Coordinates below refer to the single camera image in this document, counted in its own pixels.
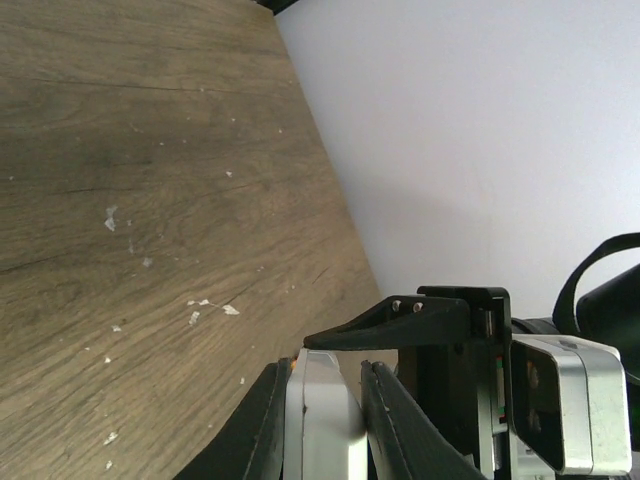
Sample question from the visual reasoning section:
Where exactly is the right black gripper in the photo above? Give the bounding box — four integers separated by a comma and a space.
303, 286, 515, 473

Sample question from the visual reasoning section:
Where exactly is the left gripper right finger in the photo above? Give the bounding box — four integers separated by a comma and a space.
361, 361, 493, 479

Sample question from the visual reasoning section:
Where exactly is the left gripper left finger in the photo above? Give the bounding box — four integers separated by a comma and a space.
176, 359, 292, 480

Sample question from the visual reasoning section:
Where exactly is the white remote control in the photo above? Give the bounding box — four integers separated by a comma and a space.
282, 348, 368, 480

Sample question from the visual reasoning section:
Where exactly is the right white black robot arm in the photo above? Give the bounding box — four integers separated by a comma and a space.
303, 233, 639, 479

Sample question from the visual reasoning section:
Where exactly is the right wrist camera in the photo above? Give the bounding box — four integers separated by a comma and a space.
509, 334, 632, 476

